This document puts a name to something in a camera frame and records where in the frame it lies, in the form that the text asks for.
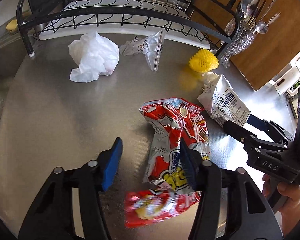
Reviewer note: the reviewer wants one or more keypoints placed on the white paper carton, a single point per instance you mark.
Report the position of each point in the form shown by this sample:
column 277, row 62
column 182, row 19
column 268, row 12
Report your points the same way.
column 221, row 102

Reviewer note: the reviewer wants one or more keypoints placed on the black two-tier dish rack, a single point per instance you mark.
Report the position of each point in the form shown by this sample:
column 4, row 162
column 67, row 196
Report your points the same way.
column 181, row 20

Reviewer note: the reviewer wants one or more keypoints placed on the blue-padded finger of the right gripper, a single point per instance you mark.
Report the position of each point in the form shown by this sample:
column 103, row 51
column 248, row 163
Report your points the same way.
column 276, row 133

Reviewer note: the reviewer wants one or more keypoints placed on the red snack bag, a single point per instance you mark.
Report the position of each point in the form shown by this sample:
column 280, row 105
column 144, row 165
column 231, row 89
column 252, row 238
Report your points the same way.
column 173, row 120

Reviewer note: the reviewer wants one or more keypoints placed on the operator right hand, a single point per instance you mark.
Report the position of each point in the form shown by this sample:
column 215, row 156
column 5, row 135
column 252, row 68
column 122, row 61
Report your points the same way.
column 290, row 211

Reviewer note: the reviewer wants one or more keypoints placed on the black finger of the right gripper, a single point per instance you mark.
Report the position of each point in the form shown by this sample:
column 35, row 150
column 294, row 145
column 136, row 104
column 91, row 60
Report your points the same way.
column 240, row 134

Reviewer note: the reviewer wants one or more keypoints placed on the white electric kettle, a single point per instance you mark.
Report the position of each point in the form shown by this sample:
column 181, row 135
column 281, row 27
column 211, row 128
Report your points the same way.
column 289, row 82

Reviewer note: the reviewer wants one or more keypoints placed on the glass cutlery holder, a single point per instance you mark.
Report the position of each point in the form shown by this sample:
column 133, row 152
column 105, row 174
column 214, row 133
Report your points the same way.
column 242, row 41

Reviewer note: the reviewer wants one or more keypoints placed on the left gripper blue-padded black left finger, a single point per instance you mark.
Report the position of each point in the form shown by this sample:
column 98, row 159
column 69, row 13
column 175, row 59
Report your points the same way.
column 50, row 215

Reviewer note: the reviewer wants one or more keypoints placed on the clear crumpled wrapper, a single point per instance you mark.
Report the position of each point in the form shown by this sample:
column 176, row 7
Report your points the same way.
column 150, row 47

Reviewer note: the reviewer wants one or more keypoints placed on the white crumpled plastic bag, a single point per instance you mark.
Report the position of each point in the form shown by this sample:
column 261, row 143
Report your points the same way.
column 94, row 55

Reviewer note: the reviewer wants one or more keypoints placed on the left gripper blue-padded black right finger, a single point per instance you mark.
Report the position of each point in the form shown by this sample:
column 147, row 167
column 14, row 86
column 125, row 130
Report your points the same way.
column 249, row 216

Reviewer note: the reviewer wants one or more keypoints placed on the yellow foam fruit net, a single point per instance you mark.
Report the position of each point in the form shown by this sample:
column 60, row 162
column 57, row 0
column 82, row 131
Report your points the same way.
column 203, row 61

